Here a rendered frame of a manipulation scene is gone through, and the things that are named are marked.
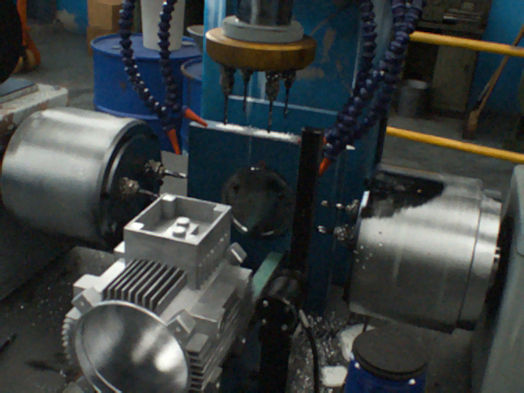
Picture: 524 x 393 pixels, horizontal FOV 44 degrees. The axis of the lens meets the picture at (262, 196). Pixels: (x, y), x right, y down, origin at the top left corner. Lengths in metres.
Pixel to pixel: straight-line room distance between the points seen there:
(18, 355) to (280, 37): 0.69
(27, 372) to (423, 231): 0.67
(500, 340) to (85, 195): 0.68
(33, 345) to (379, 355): 0.81
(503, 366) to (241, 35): 0.62
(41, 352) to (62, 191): 0.28
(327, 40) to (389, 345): 0.80
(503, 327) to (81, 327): 0.57
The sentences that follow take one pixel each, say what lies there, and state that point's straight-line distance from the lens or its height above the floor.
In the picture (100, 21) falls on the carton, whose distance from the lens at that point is 6.96.
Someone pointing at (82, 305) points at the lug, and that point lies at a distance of 0.80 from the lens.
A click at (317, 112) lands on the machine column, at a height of 1.17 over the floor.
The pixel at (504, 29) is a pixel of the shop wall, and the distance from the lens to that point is 6.12.
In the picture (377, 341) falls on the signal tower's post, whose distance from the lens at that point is 0.52.
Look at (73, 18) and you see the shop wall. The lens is 8.22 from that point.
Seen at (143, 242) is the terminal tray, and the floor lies 1.13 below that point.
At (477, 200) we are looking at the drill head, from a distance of 0.99.
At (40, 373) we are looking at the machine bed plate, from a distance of 1.15.
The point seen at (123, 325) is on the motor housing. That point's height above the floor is 0.98.
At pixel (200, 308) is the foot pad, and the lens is 0.79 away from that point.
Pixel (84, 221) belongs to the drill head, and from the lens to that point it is 1.11.
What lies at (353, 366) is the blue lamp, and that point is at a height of 1.20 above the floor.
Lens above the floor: 1.52
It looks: 24 degrees down
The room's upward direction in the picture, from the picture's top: 5 degrees clockwise
